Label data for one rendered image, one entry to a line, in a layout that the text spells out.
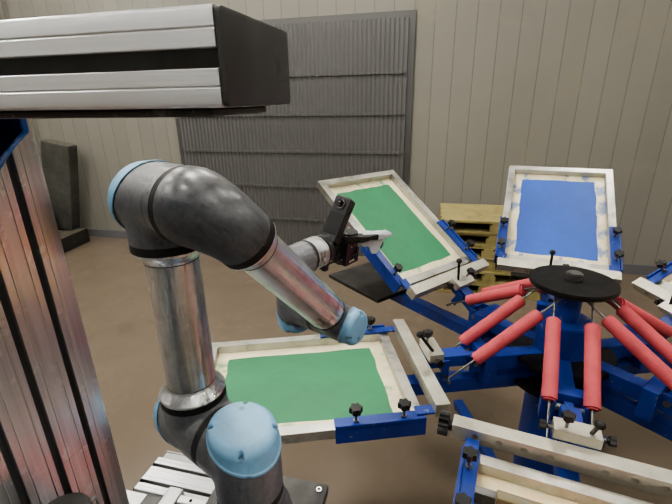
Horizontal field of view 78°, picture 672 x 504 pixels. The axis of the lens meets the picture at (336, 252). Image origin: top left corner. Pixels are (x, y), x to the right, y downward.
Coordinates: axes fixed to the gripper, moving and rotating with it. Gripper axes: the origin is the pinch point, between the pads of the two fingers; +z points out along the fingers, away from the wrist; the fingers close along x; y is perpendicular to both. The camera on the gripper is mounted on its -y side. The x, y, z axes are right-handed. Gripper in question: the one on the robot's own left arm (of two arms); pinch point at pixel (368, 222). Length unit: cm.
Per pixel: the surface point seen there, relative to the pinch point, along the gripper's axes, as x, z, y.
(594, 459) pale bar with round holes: 68, 23, 55
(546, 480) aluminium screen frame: 60, 13, 61
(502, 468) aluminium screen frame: 49, 10, 63
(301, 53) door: -313, 311, -41
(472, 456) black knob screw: 42, 2, 57
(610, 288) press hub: 57, 81, 28
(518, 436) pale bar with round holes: 49, 19, 57
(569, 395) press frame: 58, 47, 55
